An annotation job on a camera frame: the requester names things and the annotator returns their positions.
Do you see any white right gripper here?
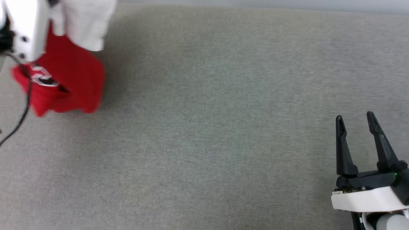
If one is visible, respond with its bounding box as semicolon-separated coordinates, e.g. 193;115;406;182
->
331;111;404;212

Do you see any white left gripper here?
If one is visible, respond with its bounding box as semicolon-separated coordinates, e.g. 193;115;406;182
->
3;0;52;63

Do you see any red and white jersey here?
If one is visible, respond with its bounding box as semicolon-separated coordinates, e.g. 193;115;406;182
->
11;0;117;117

